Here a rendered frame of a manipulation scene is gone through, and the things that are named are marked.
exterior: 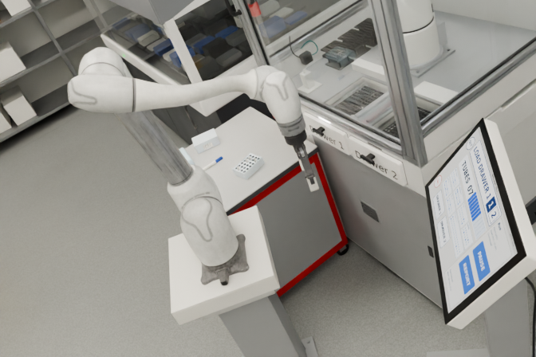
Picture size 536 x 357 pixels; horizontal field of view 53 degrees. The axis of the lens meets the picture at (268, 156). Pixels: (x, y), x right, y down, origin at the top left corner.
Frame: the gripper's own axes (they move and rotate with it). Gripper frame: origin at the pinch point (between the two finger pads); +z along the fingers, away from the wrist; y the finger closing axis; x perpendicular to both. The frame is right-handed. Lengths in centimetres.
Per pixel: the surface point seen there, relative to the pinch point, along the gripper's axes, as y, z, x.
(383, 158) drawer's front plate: -6.2, 8.0, 28.5
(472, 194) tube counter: 46, -9, 38
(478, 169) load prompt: 41, -13, 43
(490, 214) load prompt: 58, -11, 37
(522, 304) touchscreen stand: 58, 27, 44
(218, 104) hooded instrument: -110, 13, -29
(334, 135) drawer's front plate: -34.0, 8.7, 17.2
